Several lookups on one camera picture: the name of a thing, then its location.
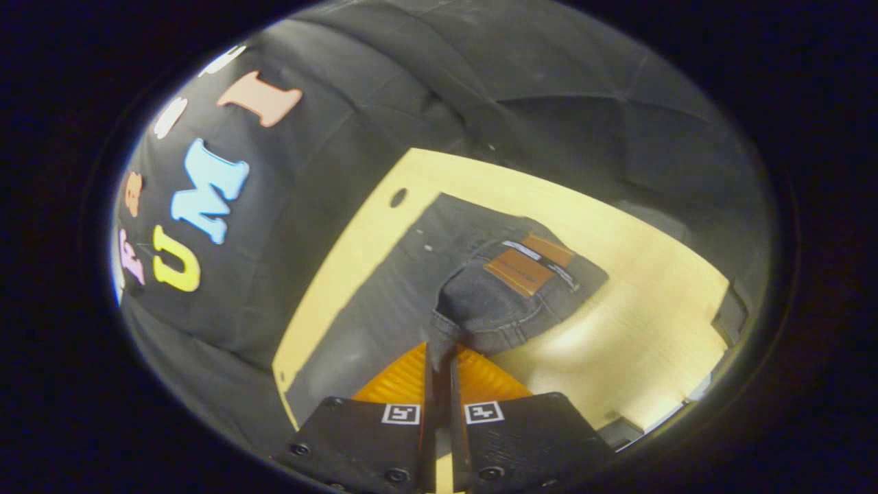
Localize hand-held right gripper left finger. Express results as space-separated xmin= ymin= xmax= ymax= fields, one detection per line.
xmin=273 ymin=342 xmax=438 ymax=494

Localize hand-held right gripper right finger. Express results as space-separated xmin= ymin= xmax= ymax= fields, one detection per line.
xmin=447 ymin=346 xmax=616 ymax=494

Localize dark grey jeans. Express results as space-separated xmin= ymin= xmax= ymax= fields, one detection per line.
xmin=285 ymin=192 xmax=610 ymax=427

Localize dark grey box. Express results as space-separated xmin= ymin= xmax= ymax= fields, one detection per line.
xmin=712 ymin=278 xmax=750 ymax=347

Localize black backdrop cloth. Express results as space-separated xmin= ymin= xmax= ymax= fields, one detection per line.
xmin=113 ymin=0 xmax=774 ymax=467

